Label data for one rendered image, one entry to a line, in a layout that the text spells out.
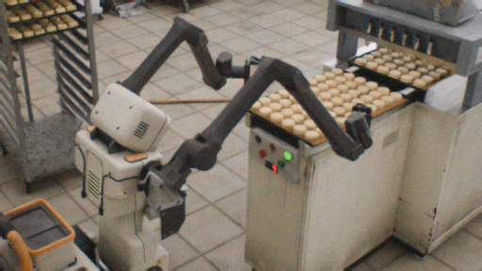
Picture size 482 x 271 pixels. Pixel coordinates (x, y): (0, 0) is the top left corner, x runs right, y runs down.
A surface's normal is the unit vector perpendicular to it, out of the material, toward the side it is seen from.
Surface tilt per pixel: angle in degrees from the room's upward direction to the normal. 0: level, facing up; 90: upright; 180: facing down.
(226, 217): 0
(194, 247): 0
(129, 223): 90
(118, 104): 48
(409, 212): 90
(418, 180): 90
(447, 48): 90
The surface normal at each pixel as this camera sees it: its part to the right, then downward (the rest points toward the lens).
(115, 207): 0.60, 0.36
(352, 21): -0.79, 0.30
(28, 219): -0.02, -0.89
